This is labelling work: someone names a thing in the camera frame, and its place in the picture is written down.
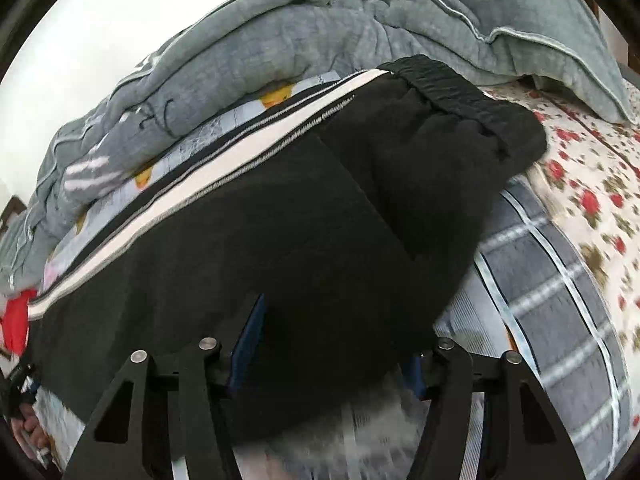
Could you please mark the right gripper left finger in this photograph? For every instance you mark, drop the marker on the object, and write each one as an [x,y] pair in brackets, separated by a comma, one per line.
[157,402]

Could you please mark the red pillow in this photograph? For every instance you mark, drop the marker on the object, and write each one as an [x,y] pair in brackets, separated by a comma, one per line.
[14,322]

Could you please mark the fruit print plastic cover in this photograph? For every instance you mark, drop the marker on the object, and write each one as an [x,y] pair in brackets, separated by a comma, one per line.
[529,284]

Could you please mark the person left hand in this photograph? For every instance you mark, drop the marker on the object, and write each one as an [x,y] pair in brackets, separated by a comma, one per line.
[30,436]

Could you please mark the red floral bed sheet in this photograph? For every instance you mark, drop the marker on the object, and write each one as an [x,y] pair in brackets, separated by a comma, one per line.
[589,181]

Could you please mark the dark wooden bed frame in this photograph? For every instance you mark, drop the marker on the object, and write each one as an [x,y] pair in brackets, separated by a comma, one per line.
[14,207]

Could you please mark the black striped pants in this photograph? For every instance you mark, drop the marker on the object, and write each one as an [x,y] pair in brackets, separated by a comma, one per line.
[351,213]

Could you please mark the grey floral quilt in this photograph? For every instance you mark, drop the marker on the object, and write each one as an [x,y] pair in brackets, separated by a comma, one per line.
[245,46]

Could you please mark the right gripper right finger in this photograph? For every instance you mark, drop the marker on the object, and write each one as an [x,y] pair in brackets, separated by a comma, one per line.
[522,434]

